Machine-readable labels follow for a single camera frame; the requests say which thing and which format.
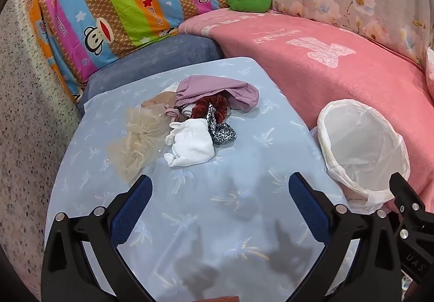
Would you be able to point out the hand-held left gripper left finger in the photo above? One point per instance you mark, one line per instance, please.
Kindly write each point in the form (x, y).
(133, 208)

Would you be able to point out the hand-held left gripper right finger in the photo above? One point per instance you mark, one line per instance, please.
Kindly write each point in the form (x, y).
(307, 207)

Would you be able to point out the bin with white plastic bag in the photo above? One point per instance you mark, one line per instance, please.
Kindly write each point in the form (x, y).
(362, 152)

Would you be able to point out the blue-grey cushion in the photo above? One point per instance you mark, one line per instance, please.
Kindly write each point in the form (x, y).
(152, 57)

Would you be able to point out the purple cloth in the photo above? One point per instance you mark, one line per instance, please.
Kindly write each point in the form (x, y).
(220, 90)

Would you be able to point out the colourful striped cartoon pillow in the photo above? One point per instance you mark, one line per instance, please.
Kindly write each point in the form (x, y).
(112, 0)

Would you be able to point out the dark red velvet scrunchie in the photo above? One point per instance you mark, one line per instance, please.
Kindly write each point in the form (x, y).
(203, 108)

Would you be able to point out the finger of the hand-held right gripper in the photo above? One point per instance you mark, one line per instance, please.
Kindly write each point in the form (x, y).
(407, 198)

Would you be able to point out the smooth white sock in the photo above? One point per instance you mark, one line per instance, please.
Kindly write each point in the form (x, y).
(191, 147)

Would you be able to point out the pink floral pillow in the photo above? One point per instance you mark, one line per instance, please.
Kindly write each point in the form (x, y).
(430, 71)

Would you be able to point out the leopard print scrunchie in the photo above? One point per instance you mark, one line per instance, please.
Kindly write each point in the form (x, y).
(222, 134)

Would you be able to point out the pink blanket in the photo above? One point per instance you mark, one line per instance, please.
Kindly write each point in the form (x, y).
(322, 61)

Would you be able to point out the light blue palm print sheet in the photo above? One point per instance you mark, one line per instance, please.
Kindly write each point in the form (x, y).
(217, 186)

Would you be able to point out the tan stocking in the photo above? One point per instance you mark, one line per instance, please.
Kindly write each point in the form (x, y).
(154, 102)

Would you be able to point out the beige tulle scrunchie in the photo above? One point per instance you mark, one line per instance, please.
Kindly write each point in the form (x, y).
(139, 142)

